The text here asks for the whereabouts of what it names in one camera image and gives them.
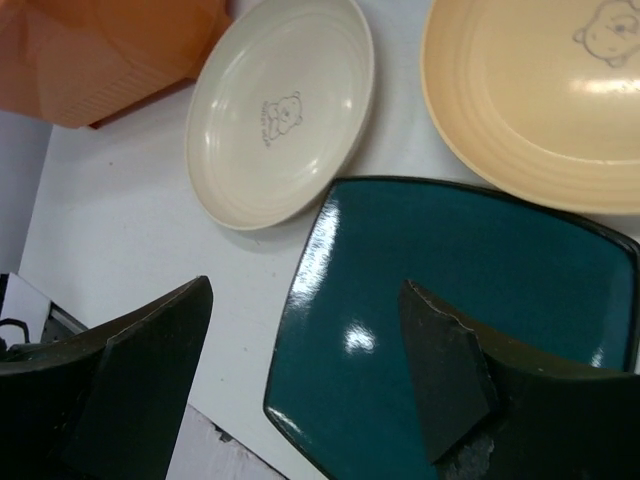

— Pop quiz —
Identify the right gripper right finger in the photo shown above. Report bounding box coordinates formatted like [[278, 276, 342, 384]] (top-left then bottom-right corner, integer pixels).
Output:
[[398, 281, 639, 479]]

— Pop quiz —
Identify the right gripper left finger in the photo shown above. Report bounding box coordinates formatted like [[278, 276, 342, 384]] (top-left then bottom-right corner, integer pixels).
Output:
[[1, 276, 214, 479]]

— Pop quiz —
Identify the teal square plate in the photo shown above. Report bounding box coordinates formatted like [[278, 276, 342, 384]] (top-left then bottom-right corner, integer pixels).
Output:
[[263, 177, 639, 479]]

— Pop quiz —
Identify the orange plastic bin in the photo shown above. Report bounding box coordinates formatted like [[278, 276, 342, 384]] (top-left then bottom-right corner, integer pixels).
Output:
[[1, 0, 232, 128]]

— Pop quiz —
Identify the yellow round plate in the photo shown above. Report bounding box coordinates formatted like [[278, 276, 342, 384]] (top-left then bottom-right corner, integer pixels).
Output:
[[420, 1, 639, 215]]

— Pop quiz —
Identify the cream round plate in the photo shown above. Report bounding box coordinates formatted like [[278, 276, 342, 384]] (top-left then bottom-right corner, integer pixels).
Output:
[[185, 1, 376, 231]]

